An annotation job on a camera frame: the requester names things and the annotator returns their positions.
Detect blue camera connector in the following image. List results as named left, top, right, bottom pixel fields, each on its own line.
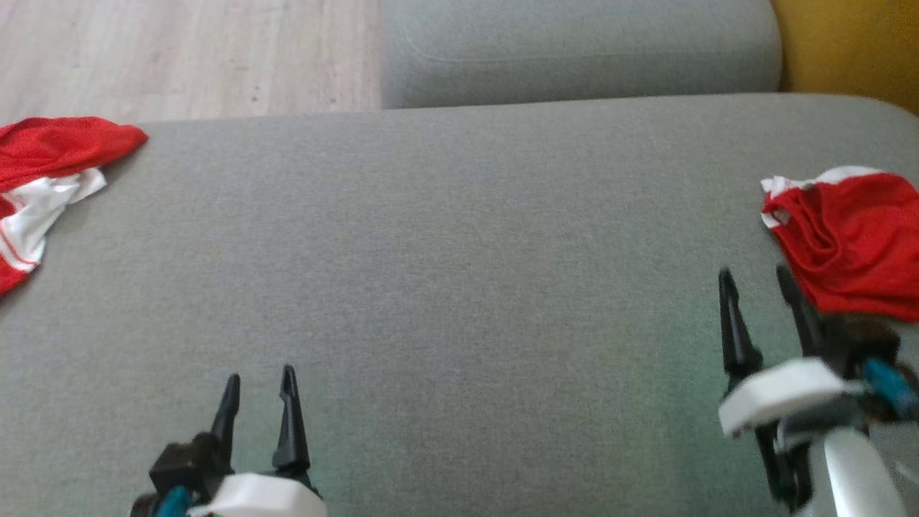
left=154, top=486, right=193, bottom=517
left=864, top=358, right=919, bottom=419

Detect yellow sofa back cushion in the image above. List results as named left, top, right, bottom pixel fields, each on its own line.
left=770, top=0, right=919, bottom=116

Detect blue left camera connector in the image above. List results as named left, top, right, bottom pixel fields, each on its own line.
left=154, top=486, right=193, bottom=517

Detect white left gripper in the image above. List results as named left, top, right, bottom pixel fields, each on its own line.
left=188, top=364, right=325, bottom=517

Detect narrow grey sofa seat cushion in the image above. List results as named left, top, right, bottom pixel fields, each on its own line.
left=379, top=0, right=783, bottom=110

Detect red and white basketball jersey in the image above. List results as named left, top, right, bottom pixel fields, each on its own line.
left=0, top=116, right=149, bottom=297

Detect red shorts with white lining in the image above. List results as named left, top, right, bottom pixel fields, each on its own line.
left=760, top=166, right=919, bottom=322

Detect blue right camera connector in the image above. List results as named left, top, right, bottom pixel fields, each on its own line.
left=864, top=358, right=919, bottom=419

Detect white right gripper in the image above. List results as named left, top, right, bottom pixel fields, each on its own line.
left=718, top=265, right=866, bottom=512

